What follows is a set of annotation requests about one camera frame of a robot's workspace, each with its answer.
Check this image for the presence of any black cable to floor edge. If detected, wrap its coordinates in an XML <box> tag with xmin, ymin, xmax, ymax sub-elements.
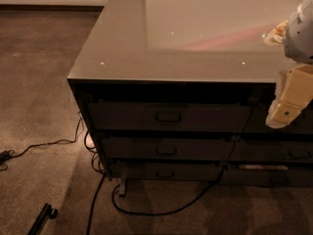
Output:
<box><xmin>85</xmin><ymin>172</ymin><xmax>107</xmax><ymax>235</ymax></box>

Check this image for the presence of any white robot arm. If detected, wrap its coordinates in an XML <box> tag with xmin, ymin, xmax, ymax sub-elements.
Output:
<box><xmin>264</xmin><ymin>0</ymin><xmax>313</xmax><ymax>128</ymax></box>

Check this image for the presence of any dark drawer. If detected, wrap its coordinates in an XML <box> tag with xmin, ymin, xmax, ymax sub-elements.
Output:
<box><xmin>88</xmin><ymin>102</ymin><xmax>251</xmax><ymax>132</ymax></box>
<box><xmin>230</xmin><ymin>140</ymin><xmax>313</xmax><ymax>163</ymax></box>
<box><xmin>102</xmin><ymin>137</ymin><xmax>234</xmax><ymax>161</ymax></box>
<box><xmin>245</xmin><ymin>108</ymin><xmax>313</xmax><ymax>134</ymax></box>
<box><xmin>111</xmin><ymin>163</ymin><xmax>222</xmax><ymax>181</ymax></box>
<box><xmin>220</xmin><ymin>164</ymin><xmax>313</xmax><ymax>187</ymax></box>

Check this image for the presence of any thick black floor cable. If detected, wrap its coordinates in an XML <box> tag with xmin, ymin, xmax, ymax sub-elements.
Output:
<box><xmin>111</xmin><ymin>173</ymin><xmax>223</xmax><ymax>217</ymax></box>

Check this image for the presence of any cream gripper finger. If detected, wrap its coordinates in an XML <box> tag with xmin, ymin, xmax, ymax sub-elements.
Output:
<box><xmin>265</xmin><ymin>65</ymin><xmax>313</xmax><ymax>128</ymax></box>

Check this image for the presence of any thin black cable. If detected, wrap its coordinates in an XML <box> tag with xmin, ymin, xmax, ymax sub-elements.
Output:
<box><xmin>6</xmin><ymin>112</ymin><xmax>83</xmax><ymax>160</ymax></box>

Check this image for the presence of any dark drawer cabinet glossy top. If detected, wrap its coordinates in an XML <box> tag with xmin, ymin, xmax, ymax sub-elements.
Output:
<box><xmin>67</xmin><ymin>0</ymin><xmax>313</xmax><ymax>184</ymax></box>

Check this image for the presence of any black metal bracket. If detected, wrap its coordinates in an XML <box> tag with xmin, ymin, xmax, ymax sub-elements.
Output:
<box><xmin>27</xmin><ymin>204</ymin><xmax>59</xmax><ymax>235</ymax></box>

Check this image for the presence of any black power adapter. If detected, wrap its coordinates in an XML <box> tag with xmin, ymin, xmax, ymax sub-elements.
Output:
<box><xmin>0</xmin><ymin>150</ymin><xmax>11</xmax><ymax>164</ymax></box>

